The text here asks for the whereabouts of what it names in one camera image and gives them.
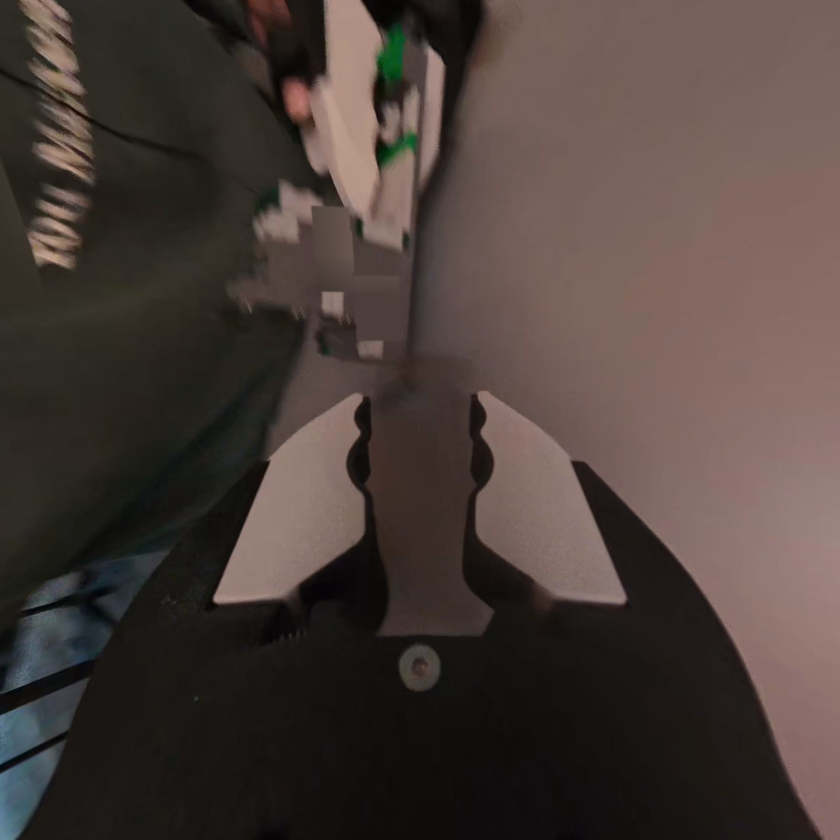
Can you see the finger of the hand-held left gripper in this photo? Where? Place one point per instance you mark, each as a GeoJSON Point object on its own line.
{"type": "Point", "coordinates": [341, 131]}
{"type": "Point", "coordinates": [426, 131]}

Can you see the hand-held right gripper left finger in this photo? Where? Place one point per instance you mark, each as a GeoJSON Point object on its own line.
{"type": "Point", "coordinates": [295, 518]}

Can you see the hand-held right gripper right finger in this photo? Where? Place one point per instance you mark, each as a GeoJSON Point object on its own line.
{"type": "Point", "coordinates": [544, 518]}

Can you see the grey brick baseplate model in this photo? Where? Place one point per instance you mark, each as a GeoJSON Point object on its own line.
{"type": "Point", "coordinates": [289, 262]}

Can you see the person's left hand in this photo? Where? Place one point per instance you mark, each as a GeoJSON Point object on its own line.
{"type": "Point", "coordinates": [295, 98]}

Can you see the person's green sweatshirt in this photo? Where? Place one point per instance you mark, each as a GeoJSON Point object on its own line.
{"type": "Point", "coordinates": [131, 328]}

